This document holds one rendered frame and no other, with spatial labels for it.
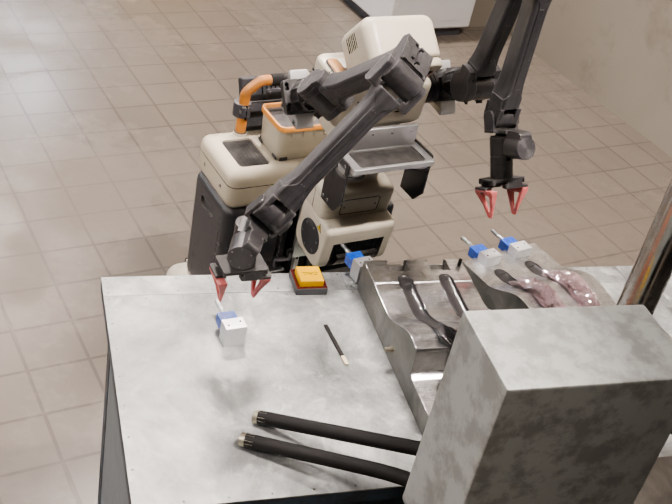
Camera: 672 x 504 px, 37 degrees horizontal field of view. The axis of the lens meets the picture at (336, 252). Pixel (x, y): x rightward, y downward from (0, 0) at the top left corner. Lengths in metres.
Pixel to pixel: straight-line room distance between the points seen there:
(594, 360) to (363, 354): 1.00
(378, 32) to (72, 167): 2.14
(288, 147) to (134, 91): 2.11
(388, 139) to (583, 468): 1.35
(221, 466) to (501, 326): 0.80
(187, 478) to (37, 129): 2.82
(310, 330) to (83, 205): 1.91
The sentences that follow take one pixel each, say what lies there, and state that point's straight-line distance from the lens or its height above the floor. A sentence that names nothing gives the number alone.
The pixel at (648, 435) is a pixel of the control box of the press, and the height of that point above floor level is 1.36.
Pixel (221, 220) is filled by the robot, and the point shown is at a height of 0.64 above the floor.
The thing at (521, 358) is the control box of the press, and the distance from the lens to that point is 1.37.
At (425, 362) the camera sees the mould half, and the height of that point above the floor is 0.90.
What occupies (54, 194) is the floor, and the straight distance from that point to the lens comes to 4.16.
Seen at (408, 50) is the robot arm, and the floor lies 1.50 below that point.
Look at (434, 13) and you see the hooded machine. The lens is 6.08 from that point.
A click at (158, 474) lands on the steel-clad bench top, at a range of 2.00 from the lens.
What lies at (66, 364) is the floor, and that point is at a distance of 3.38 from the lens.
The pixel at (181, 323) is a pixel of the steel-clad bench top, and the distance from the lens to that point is 2.33.
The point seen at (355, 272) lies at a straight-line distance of 2.53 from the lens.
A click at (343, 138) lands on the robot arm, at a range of 2.03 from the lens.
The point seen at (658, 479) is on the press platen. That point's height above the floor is 1.04.
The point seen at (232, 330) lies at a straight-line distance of 2.25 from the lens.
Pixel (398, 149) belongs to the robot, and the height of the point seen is 1.04.
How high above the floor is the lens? 2.31
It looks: 35 degrees down
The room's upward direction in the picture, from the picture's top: 13 degrees clockwise
